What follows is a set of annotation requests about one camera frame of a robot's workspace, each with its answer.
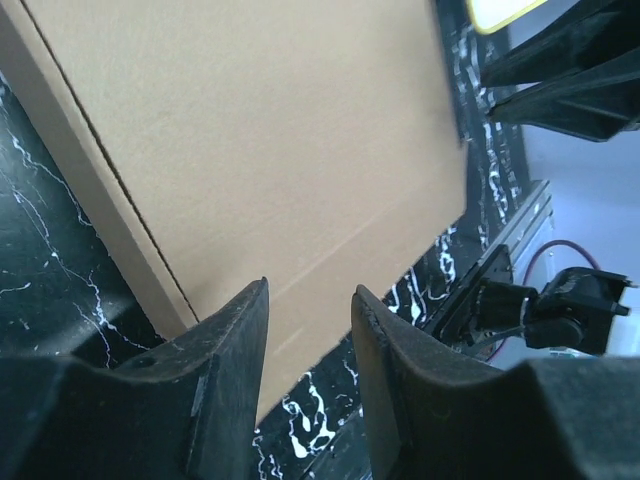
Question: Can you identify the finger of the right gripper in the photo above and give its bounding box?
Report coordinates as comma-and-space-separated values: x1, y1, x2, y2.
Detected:
482, 1, 639, 87
489, 48, 639, 142

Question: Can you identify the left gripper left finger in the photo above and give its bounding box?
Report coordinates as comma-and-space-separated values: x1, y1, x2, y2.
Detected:
1, 279, 269, 479

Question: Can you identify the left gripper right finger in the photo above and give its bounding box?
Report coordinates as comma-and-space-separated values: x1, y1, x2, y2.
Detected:
351, 286, 639, 479

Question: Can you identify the large cardboard box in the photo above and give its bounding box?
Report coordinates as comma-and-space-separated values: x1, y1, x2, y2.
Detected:
1, 1, 466, 417

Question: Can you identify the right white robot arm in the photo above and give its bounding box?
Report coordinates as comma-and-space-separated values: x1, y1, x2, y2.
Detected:
428, 1, 639, 356

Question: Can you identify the white board yellow rim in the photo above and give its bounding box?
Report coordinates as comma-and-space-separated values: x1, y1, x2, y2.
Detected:
465, 0, 545, 35

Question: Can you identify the aluminium frame rail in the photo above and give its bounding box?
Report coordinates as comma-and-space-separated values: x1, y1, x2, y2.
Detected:
478, 180, 553, 264

